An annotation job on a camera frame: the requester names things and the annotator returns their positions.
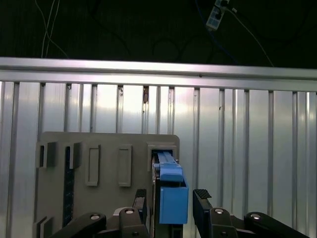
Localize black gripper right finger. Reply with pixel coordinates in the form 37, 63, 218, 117
192, 188, 310, 238

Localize grey parts rack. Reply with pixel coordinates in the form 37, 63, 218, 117
34, 131, 181, 238

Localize hard disk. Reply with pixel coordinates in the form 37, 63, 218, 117
150, 148, 190, 238

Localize white floor cable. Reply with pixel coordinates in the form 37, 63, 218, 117
231, 7, 275, 67

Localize white power strip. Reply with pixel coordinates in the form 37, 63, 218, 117
205, 0, 232, 32

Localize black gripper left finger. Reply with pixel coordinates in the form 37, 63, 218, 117
49, 188, 149, 238

